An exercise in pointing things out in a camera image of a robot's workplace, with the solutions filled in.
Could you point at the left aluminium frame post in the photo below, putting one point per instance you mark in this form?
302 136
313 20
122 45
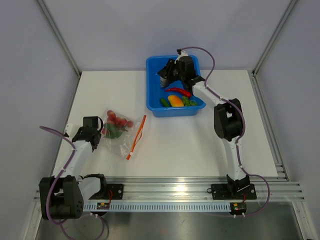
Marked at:
59 37

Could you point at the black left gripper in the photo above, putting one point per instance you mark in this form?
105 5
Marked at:
79 131

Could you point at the small green fake cucumber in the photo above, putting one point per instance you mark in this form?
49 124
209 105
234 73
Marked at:
164 103

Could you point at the clear zip top bag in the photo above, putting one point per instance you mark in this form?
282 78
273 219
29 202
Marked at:
125 145

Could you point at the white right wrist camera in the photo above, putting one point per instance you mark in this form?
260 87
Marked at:
181 53

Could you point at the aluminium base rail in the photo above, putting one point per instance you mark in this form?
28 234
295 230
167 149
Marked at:
194 189

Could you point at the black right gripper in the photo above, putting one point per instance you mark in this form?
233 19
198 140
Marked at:
166 72

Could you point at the green fake grape bunch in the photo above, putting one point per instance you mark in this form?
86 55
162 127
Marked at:
187 102

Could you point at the aluminium frame post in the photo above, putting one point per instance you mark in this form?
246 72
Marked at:
274 36
59 37

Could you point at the white slotted cable duct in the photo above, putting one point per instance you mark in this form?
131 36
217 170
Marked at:
194 207

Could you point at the red fake chili pepper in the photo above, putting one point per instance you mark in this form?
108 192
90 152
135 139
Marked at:
180 91

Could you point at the blue plastic bin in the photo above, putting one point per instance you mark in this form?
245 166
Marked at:
154 91

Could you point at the grey fake fish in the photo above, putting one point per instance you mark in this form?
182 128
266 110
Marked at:
164 82

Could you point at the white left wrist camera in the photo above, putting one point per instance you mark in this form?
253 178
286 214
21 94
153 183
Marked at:
69 130

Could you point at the red yellow fake grapes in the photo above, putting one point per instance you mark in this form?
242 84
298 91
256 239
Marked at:
121 122

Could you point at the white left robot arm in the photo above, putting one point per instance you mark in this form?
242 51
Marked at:
61 196

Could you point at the yellow fake bell pepper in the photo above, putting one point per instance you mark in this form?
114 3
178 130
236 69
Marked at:
175 101

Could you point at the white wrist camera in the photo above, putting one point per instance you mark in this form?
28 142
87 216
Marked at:
69 130
181 53

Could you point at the right aluminium frame post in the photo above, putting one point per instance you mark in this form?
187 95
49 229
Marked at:
274 36

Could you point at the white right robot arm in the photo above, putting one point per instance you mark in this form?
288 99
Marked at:
228 119

